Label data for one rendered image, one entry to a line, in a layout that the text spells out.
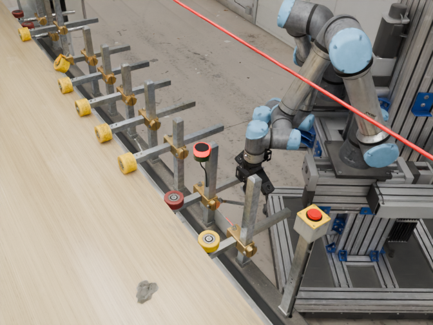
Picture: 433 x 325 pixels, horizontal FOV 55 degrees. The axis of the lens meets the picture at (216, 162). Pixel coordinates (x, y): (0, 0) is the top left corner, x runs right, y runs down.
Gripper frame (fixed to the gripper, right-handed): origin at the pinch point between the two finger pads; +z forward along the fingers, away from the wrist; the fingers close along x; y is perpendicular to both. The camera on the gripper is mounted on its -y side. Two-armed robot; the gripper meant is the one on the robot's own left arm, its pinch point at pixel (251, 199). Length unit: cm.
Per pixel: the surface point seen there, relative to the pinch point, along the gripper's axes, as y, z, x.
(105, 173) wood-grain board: 46, 1, 42
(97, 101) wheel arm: 91, -5, 26
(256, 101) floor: 165, 91, -150
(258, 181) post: -12.8, -25.3, 10.7
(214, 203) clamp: 9.4, 4.5, 11.1
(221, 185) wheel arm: 17.1, 4.9, 2.4
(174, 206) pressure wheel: 14.4, 1.6, 27.4
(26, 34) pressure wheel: 189, -4, 33
